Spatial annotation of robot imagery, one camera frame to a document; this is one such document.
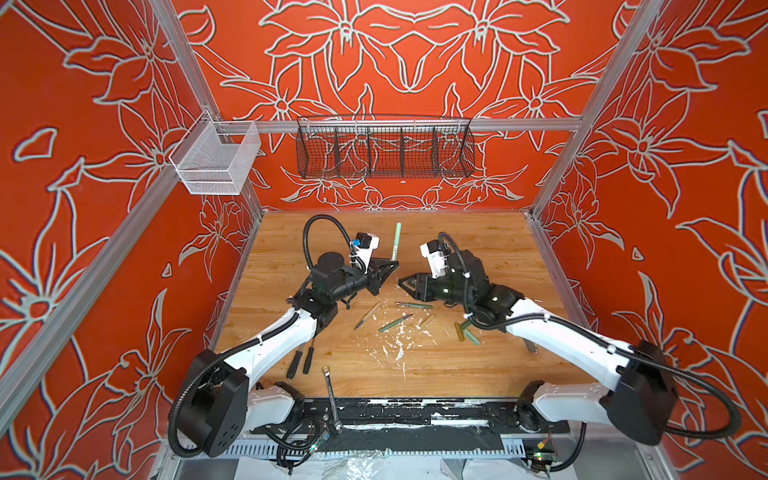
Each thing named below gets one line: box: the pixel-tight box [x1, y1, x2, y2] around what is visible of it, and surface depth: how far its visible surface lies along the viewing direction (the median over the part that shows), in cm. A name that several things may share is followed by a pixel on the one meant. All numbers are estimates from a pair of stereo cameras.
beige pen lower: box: [353, 301, 381, 331], surface depth 92 cm
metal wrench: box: [321, 365, 343, 433], surface depth 77 cm
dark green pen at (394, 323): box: [378, 314, 414, 333], surface depth 91 cm
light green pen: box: [391, 222, 402, 261], surface depth 73 cm
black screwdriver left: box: [286, 344, 304, 379], surface depth 83 cm
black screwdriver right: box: [303, 338, 315, 374], surface depth 84 cm
